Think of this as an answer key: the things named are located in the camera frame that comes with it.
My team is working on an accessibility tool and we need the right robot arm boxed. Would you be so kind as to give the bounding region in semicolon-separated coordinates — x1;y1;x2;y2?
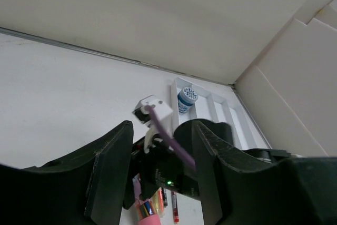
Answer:
123;119;291;209

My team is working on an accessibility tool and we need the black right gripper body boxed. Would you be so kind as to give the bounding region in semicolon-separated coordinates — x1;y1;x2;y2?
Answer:
123;134;200;209

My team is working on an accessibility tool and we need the orange highlighter pen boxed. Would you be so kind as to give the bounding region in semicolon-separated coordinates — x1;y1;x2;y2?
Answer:
152;188;165;218

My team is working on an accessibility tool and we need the white compartment organizer tray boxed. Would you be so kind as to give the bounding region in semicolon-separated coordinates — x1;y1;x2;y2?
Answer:
171;77;269;150

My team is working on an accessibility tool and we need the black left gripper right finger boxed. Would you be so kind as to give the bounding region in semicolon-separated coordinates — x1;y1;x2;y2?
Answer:
192;121;336;224

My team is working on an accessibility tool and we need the clear marker tube pink cap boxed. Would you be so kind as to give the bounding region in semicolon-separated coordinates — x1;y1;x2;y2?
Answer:
132;175;161;225

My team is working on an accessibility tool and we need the red gel pen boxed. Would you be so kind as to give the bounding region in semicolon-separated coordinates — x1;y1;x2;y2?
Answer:
171;191;180;224

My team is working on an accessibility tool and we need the black gel pen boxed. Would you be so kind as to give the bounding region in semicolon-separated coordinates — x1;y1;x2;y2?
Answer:
161;188;168;208

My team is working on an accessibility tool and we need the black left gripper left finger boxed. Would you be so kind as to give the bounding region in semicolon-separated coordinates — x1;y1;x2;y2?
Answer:
1;121;133;224

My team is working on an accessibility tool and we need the blue cleaning gel jar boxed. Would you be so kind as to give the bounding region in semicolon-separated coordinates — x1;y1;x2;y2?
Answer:
177;87;199;113

